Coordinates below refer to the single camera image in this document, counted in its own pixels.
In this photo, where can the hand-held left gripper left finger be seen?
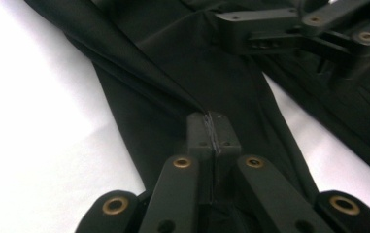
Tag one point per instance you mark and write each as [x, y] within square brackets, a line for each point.
[176, 194]

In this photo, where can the white table cover sheet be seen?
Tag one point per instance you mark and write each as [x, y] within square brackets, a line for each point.
[27, 129]

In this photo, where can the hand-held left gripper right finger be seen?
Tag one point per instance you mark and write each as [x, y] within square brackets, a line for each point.
[270, 197]

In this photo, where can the black pants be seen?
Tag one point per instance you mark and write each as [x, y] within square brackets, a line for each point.
[173, 64]

